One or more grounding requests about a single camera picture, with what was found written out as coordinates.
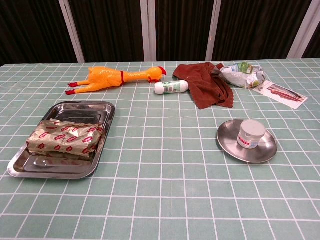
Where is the white card with meat photo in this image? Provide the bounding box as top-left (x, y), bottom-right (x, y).
top-left (252, 80), bottom-right (309, 111)

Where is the white partition frame post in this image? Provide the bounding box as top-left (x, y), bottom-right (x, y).
top-left (139, 0), bottom-right (158, 62)
top-left (205, 0), bottom-right (223, 62)
top-left (58, 0), bottom-right (86, 64)
top-left (286, 0), bottom-right (320, 59)

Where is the brown cloth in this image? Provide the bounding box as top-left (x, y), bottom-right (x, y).
top-left (172, 62), bottom-right (235, 111)

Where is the rectangular steel tray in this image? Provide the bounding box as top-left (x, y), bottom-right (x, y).
top-left (7, 100), bottom-right (117, 180)

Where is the white green-label bottle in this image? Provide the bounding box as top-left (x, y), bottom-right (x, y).
top-left (153, 80), bottom-right (190, 96)

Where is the green checked tablecloth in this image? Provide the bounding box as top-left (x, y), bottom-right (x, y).
top-left (0, 57), bottom-right (320, 240)

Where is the round steel plate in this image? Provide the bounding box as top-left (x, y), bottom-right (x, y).
top-left (216, 119), bottom-right (279, 165)

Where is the crumpled white green snack bag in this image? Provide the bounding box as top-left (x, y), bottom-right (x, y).
top-left (211, 61), bottom-right (267, 90)

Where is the yellow rubber chicken toy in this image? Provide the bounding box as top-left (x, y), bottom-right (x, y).
top-left (65, 65), bottom-right (168, 96)

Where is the crinkled snack wrapper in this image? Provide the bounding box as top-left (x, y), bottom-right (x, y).
top-left (26, 118), bottom-right (105, 159)

